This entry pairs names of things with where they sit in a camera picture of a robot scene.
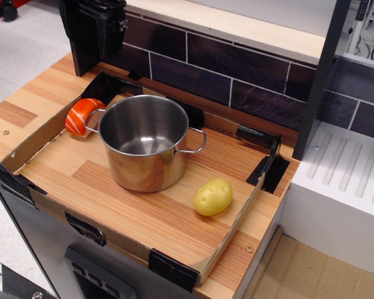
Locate dark grey vertical post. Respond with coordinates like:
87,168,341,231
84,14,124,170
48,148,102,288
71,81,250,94
293,0,352,160

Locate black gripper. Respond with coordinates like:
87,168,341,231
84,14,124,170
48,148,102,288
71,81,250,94
59,1,128,58

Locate cables in background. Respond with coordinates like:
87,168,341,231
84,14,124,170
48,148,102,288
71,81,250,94
345,0,374,62

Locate light wooden shelf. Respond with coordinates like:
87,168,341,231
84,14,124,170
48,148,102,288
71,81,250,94
127,0,325,65

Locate cardboard fence with black tape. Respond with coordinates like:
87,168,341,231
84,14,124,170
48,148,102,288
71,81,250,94
0,65,299,298

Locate metal pot with handles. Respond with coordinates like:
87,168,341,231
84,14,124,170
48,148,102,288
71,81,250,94
85,95,192,192

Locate salmon sushi toy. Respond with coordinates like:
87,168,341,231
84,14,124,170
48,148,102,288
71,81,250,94
65,98,105,138

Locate yellow toy potato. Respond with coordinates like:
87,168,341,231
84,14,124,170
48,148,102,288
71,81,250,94
193,178,233,216

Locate black caster wheel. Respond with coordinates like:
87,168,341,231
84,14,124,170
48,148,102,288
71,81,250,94
0,0,18,22

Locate white drainboard sink unit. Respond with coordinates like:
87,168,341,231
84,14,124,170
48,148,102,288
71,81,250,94
280,123,374,273

